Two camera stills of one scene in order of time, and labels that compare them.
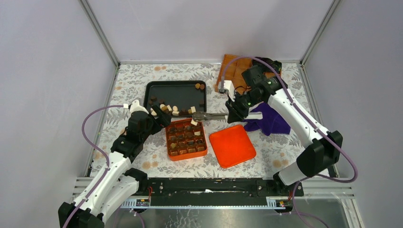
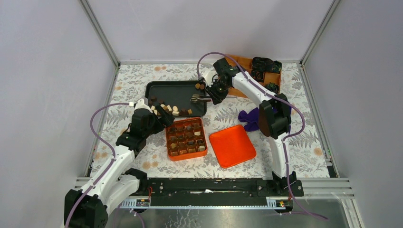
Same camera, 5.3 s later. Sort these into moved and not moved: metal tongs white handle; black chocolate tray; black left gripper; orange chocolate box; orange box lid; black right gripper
Moved: metal tongs white handle; black right gripper
Not moved: black left gripper; orange box lid; orange chocolate box; black chocolate tray
